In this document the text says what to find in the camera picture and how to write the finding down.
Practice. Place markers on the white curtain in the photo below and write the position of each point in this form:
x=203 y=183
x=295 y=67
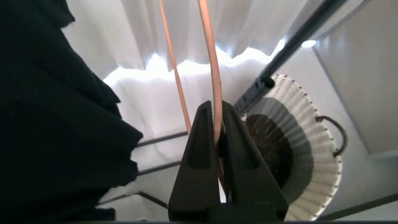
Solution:
x=248 y=21

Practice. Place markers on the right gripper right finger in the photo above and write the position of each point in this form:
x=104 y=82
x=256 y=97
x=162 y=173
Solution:
x=252 y=186

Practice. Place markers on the black clothes rack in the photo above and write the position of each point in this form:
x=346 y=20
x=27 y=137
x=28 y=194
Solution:
x=298 y=37

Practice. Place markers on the pink clothes hanger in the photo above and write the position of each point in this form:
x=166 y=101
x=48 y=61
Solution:
x=211 y=46

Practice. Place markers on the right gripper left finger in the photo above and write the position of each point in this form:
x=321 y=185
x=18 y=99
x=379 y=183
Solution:
x=196 y=186

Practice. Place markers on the white laundry basket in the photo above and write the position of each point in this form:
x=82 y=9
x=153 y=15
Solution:
x=311 y=140

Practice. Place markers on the black garment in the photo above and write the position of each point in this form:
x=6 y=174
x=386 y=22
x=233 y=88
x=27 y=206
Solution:
x=46 y=124

